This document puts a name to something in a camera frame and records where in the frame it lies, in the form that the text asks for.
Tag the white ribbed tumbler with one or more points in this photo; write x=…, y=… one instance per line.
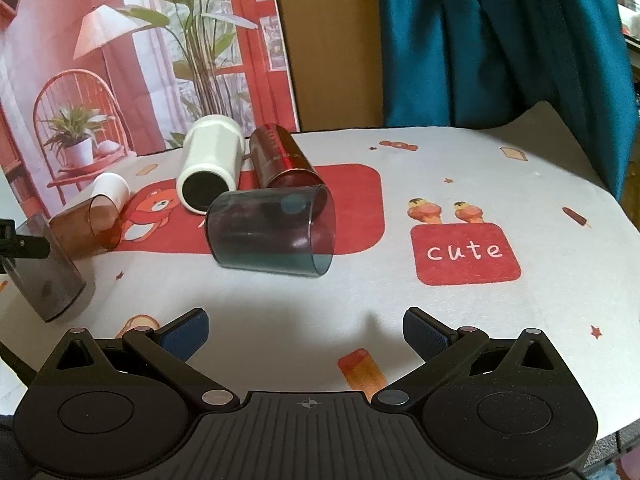
x=211, y=162

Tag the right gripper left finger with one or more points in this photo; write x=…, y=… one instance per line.
x=163, y=355

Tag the small white paper cup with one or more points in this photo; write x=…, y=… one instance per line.
x=114, y=187

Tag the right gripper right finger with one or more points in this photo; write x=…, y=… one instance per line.
x=447, y=355

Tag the white cartoon print tablecloth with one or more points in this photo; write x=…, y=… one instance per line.
x=503, y=229

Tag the teal blue curtain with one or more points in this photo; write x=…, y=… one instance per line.
x=479, y=64

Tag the grey transparent plastic cup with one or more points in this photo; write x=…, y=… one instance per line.
x=49, y=285

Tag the printed living room backdrop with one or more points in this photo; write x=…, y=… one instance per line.
x=87, y=83

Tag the blue-grey transparent plastic cup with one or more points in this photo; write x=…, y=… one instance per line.
x=277, y=230

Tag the brown transparent plastic cup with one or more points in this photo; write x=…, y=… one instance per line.
x=88, y=228

